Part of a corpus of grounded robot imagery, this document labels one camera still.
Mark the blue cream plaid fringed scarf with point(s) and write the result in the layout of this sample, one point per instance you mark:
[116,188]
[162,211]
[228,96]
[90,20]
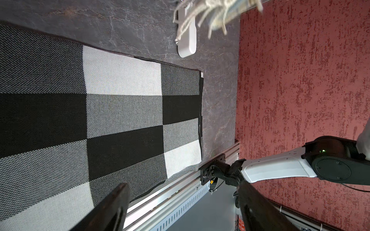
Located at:
[217,12]

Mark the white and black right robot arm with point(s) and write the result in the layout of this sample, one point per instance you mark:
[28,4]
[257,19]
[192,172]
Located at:
[328,158]

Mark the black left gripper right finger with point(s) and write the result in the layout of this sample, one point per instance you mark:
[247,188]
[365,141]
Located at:
[258,213]

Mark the white and steel clothes rack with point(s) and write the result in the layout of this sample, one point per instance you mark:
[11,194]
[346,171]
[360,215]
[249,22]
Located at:
[187,44]

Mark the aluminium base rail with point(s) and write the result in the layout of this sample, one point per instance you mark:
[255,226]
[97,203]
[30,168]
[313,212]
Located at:
[185,204]

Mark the black grey white checked scarf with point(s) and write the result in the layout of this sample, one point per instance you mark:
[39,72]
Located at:
[77,121]

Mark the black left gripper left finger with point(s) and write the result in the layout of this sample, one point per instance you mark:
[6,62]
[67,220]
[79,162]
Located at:
[110,214]

